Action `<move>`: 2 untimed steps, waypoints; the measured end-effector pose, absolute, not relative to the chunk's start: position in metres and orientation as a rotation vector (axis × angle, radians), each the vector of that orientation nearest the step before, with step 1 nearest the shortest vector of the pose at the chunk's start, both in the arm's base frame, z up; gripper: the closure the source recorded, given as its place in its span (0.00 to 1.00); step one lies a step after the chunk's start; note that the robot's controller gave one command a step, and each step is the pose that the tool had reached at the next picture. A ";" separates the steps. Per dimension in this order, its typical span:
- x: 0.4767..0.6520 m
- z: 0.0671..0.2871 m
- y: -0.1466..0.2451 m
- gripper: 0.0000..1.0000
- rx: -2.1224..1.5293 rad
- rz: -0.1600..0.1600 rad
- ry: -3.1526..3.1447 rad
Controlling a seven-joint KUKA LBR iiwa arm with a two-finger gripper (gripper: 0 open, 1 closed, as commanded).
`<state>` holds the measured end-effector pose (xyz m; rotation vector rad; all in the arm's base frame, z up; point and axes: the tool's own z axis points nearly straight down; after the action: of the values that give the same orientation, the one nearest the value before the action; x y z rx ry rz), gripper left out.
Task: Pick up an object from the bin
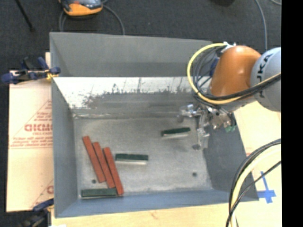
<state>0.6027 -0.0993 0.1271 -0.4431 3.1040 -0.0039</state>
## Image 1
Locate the dark green flat block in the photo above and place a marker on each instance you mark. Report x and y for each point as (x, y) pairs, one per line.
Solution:
(175, 131)
(131, 157)
(99, 192)

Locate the grey metal bin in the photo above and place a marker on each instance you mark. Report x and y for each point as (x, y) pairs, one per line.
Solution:
(142, 136)

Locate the red-brown flat block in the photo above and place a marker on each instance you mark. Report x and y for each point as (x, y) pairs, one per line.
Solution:
(93, 158)
(104, 165)
(113, 171)

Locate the brown cardboard board, red print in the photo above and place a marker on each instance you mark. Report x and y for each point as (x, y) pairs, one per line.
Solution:
(28, 117)

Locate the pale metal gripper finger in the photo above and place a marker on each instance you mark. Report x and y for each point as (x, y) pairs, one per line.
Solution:
(188, 111)
(202, 137)

